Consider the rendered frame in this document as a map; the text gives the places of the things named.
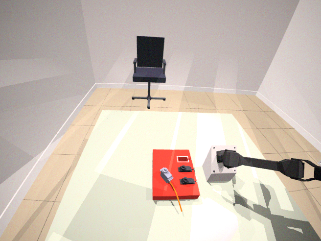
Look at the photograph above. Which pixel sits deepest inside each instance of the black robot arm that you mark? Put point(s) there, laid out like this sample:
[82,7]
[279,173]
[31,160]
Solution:
[293,168]

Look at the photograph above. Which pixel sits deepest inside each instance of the red flat rectangular plate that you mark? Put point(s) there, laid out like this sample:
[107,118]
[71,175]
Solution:
[180,165]

